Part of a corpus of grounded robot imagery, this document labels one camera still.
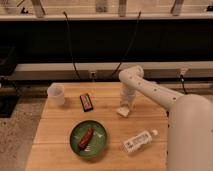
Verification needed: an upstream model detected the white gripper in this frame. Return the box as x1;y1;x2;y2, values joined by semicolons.
120;84;136;108

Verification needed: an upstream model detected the white sponge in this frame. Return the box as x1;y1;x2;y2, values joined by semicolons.
117;106;130;117

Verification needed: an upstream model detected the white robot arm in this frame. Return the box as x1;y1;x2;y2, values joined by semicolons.
119;66;213;171

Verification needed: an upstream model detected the dark snack bar packet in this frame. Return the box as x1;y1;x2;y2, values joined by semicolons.
80;93;93;112

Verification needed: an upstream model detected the green plate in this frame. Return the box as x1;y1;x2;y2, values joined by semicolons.
69;120;108;159

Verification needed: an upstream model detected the brown food piece on plate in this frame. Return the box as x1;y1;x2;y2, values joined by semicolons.
78;128;93;149

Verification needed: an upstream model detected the translucent plastic cup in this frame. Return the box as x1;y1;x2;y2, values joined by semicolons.
47;83;65;106

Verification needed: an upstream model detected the dark object at left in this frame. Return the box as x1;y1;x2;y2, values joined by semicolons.
0;46;19;118

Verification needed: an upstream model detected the wall outlet left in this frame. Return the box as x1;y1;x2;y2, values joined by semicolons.
88;70;97;81

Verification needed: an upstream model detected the right black cable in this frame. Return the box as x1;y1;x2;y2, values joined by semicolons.
179;74;188;95

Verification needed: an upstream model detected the black cable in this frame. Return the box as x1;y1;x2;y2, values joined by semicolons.
179;74;188;95
110;11;142;78
62;11;82;81

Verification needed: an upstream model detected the middle black cable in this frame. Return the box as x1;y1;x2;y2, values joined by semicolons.
110;11;142;78

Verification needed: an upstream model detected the left black cable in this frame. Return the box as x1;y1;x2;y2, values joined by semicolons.
62;11;82;81

